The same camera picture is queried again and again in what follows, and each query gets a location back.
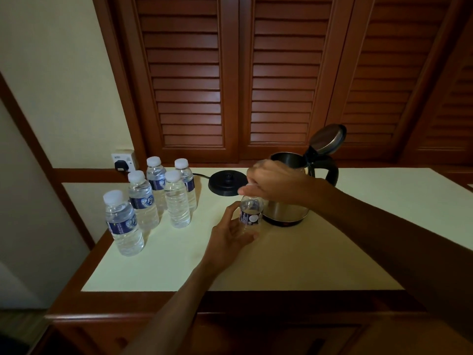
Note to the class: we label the black power plug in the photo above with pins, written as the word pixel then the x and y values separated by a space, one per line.
pixel 121 166

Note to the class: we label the wooden cabinet cream top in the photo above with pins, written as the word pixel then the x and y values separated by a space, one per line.
pixel 111 303

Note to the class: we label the black round kettle base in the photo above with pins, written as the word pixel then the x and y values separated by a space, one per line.
pixel 227 184

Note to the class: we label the person's right forearm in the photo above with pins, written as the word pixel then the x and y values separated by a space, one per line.
pixel 399 240

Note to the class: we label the cluster of clear water bottles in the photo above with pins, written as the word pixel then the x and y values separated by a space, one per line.
pixel 176 207

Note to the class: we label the person's left forearm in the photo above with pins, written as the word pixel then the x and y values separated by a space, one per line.
pixel 173 314

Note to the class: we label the person's right hand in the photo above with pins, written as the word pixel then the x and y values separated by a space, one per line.
pixel 284 184

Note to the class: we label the white wall socket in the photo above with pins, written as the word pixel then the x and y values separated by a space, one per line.
pixel 123 156

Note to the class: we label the clear water bottle blue label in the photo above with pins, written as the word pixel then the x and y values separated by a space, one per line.
pixel 251 216
pixel 123 232

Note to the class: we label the brown louvered wooden shutter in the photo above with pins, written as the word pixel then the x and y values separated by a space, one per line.
pixel 288 70
pixel 451 118
pixel 183 70
pixel 384 70

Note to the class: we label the person's left hand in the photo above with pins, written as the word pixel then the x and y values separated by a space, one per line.
pixel 225 244

